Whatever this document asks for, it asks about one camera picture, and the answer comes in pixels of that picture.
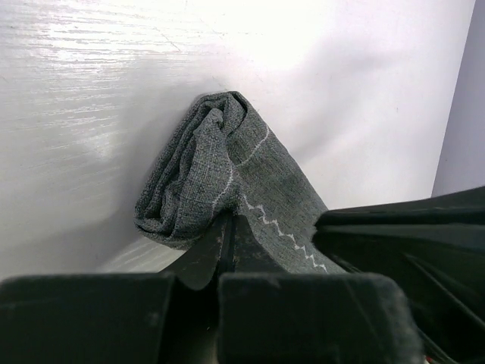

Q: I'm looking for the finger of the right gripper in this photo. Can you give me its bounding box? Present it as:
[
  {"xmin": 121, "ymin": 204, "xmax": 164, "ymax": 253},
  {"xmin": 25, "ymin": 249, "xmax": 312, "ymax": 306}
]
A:
[{"xmin": 312, "ymin": 187, "xmax": 484, "ymax": 363}]

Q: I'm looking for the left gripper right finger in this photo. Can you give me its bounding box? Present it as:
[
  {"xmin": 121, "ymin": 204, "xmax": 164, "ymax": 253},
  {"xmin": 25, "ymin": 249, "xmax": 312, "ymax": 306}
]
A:
[{"xmin": 217, "ymin": 215, "xmax": 424, "ymax": 363}]

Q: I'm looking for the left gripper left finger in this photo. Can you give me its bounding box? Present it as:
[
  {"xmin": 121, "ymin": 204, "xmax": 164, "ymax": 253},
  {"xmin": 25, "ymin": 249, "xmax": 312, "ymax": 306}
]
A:
[{"xmin": 1, "ymin": 214, "xmax": 231, "ymax": 363}]

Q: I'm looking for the grey cloth napkin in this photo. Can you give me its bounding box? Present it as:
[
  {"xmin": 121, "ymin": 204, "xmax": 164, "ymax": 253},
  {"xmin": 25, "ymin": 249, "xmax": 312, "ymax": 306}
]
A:
[{"xmin": 134, "ymin": 92, "xmax": 340, "ymax": 274}]

